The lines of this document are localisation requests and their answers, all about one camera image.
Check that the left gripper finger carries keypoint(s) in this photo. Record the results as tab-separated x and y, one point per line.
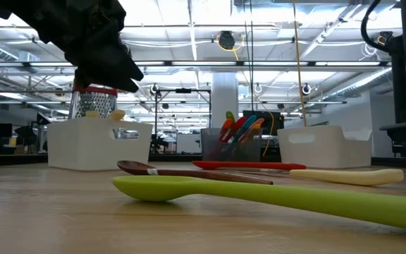
108	56
97	79

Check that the large green silicone spoon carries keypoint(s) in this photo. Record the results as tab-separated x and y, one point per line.
153	187

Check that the large red silicone spoon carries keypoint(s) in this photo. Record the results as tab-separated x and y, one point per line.
245	165

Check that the white plastic bin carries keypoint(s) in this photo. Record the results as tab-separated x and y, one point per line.
330	148
83	144

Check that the white building column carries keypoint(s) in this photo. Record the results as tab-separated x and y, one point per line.
224	95

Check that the small blue silicone spoon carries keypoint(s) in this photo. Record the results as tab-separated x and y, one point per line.
249	120

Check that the black monitor stand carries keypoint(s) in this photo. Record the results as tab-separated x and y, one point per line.
400	98

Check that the grey translucent plastic bin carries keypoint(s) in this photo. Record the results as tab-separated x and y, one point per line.
210	148

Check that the brown wooden spoon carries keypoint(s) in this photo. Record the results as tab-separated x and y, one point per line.
132	166

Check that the tall wooden stick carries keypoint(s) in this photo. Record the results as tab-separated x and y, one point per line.
299	70

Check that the silver ventilation duct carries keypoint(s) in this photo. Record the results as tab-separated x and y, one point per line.
365	83

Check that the black background frame rig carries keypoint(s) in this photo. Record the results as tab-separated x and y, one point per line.
183	90

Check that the red metal box grater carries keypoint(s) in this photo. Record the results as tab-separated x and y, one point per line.
93	104

